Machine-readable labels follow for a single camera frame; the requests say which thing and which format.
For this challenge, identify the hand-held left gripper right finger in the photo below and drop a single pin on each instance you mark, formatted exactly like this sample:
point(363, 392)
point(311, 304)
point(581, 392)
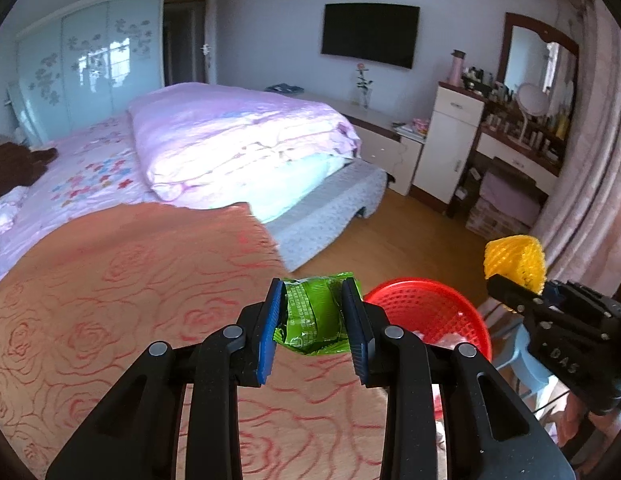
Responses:
point(353, 330)

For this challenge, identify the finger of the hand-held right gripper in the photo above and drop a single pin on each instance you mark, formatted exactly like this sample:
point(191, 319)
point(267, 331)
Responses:
point(555, 292)
point(515, 295)

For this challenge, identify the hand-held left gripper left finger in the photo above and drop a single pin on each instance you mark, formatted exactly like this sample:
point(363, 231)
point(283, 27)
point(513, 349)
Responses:
point(270, 330)

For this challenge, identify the yellow foam net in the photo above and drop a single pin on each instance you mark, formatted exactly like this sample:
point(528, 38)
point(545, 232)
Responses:
point(515, 257)

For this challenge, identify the green snack wrapper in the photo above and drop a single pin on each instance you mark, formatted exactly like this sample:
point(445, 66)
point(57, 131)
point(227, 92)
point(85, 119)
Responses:
point(313, 315)

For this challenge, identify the red plastic basket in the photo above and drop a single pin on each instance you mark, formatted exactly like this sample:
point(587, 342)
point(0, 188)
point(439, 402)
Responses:
point(430, 305)

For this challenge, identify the person's right hand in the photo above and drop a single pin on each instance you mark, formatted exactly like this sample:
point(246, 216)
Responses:
point(573, 410)

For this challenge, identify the pink cushioned stool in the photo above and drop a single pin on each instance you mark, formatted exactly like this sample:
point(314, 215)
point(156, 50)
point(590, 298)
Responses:
point(505, 192)

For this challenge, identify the grey bed base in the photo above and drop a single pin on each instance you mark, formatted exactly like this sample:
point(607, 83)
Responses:
point(325, 210)

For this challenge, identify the pink patterned curtain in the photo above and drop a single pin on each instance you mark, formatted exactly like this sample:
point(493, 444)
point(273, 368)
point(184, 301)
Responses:
point(590, 160)

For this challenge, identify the dressing table with mirror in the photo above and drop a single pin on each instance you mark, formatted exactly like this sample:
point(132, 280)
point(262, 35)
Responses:
point(515, 157)

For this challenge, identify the light blue pillow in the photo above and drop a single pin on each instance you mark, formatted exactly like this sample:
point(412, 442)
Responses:
point(295, 185)

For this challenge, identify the orange rose-patterned blanket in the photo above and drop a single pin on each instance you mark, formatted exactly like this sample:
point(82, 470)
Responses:
point(115, 285)

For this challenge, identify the row of cosmetic bottles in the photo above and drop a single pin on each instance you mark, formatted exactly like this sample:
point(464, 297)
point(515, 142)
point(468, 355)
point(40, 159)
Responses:
point(560, 127)

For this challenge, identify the tall white cabinet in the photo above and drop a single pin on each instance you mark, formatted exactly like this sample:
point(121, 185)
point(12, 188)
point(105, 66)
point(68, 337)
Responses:
point(445, 145)

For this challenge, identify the low cream television cabinet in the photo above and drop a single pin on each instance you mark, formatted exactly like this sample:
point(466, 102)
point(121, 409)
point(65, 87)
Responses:
point(380, 150)

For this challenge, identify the round white makeup mirror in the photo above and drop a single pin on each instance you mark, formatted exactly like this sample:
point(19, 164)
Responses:
point(533, 100)

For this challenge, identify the small pink box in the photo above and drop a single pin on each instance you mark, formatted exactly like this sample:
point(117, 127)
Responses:
point(421, 125)

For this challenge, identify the stack of papers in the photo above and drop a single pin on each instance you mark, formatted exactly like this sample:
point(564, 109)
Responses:
point(408, 131)

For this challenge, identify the pink folded quilt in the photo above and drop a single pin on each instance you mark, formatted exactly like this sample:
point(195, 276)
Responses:
point(230, 130)

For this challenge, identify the pink rose in vase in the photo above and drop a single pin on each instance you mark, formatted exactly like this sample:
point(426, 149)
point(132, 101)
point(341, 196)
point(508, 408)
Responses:
point(363, 97)

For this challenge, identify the pink thermos bottle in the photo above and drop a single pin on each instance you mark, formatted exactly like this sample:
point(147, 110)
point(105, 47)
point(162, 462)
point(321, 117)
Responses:
point(456, 67)

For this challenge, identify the pink floral bedsheet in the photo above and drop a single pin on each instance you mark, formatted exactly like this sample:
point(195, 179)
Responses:
point(90, 170)

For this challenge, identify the dark book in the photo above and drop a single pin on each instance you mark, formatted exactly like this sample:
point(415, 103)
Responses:
point(284, 88)

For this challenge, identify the pale pink crumpled cloth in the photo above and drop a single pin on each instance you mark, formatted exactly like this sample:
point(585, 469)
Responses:
point(5, 220)

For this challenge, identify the dark wooden door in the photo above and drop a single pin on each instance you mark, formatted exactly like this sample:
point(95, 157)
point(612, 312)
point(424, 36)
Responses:
point(183, 35)

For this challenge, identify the brown plush toy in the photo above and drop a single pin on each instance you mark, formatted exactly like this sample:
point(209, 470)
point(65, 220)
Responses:
point(10, 165)

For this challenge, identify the glass sliding-door wardrobe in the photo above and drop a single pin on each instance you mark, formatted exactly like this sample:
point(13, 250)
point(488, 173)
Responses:
point(90, 70)

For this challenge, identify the black wall television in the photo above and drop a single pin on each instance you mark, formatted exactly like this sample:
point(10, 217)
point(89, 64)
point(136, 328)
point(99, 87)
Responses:
point(370, 35)

